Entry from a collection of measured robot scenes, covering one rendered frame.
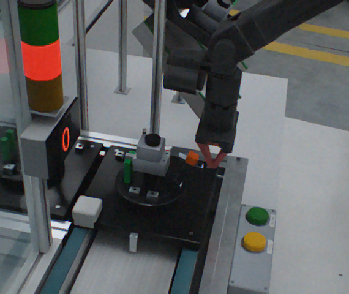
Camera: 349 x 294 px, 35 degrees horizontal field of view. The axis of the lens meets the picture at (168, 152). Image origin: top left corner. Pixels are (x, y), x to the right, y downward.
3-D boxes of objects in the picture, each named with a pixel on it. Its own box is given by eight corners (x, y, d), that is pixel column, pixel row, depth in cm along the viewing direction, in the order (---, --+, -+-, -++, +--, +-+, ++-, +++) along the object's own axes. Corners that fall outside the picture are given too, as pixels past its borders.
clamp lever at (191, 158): (182, 180, 107) (199, 154, 103) (180, 187, 106) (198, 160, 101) (166, 173, 107) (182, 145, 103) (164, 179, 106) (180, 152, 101)
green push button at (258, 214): (267, 215, 107) (269, 208, 106) (266, 229, 104) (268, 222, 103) (247, 212, 108) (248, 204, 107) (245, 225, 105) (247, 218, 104)
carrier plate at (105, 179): (218, 170, 118) (219, 162, 117) (199, 251, 99) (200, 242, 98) (110, 151, 121) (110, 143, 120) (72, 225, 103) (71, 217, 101)
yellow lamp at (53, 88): (68, 97, 80) (67, 67, 77) (56, 114, 76) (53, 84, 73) (36, 91, 81) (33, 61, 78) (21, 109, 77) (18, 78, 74)
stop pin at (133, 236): (138, 248, 102) (138, 233, 100) (136, 252, 101) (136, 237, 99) (130, 246, 102) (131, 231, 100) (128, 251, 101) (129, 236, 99)
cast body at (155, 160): (169, 163, 107) (172, 133, 103) (165, 177, 104) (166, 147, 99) (128, 155, 108) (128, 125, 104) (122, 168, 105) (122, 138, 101)
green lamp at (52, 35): (65, 32, 74) (62, -3, 71) (50, 49, 70) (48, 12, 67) (29, 27, 75) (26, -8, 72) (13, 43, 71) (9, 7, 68)
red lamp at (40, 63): (67, 66, 77) (65, 33, 74) (53, 83, 73) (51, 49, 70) (33, 60, 78) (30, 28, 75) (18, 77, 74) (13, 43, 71)
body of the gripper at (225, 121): (193, 144, 95) (198, 108, 90) (203, 113, 103) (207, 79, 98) (231, 151, 94) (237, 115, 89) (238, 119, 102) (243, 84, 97)
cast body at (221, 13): (223, 30, 118) (240, 5, 113) (217, 38, 114) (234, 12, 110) (191, 8, 118) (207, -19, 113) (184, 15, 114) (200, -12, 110)
